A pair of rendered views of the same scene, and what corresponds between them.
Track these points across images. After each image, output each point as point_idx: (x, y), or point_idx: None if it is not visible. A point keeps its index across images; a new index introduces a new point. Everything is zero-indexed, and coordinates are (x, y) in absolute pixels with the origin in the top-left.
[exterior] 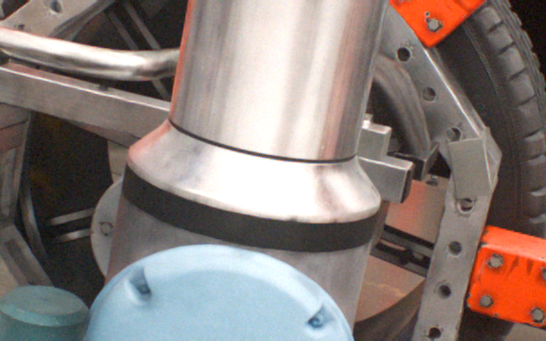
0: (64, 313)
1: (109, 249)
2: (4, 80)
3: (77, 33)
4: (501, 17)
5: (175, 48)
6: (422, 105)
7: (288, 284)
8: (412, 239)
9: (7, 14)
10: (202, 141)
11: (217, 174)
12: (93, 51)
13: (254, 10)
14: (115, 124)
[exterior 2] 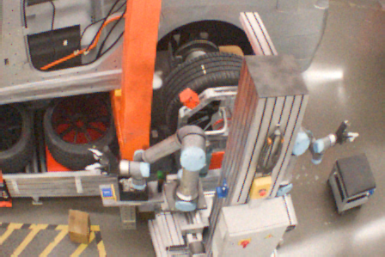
0: (210, 150)
1: (222, 145)
2: (210, 138)
3: None
4: None
5: (224, 117)
6: None
7: (290, 186)
8: None
9: (176, 105)
10: (283, 180)
11: (284, 182)
12: (222, 131)
13: (287, 174)
14: (227, 137)
